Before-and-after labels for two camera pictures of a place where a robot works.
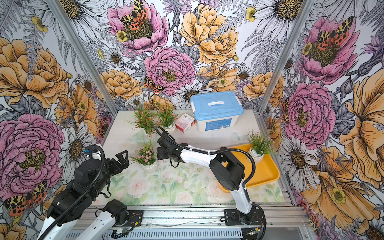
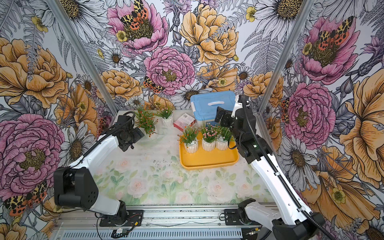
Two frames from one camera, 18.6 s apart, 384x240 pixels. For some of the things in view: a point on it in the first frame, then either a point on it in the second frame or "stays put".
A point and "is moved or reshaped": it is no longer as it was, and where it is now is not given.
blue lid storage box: x=216 y=111 stays put
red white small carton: x=185 y=122 stays put
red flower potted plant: x=144 y=124 stays put
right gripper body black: x=163 y=154 -> x=228 y=120
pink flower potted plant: x=145 y=155 -> x=210 y=133
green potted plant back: x=166 y=118 is moved or reshaped
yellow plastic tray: x=266 y=171 is moved or reshaped
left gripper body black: x=112 y=168 -> x=133 y=137
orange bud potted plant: x=260 y=145 is moved or reshaped
